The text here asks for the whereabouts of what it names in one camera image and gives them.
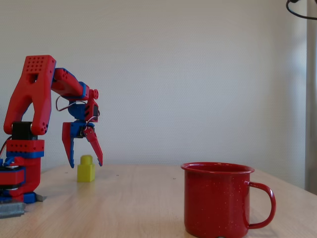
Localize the grey vertical frame post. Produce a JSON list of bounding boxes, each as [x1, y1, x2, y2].
[[305, 0, 317, 196]]

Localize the black hanging cable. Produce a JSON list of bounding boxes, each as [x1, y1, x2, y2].
[[286, 0, 317, 20]]

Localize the red white wrist servo cable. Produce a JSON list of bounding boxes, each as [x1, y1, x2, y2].
[[55, 95, 101, 124]]

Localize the red white base servo cable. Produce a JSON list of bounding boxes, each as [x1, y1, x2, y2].
[[0, 141, 13, 162]]

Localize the red enamel mug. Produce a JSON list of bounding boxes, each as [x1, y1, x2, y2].
[[180, 162, 277, 238]]

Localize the yellow green toy block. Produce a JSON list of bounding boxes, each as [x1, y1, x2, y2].
[[76, 155, 96, 183]]

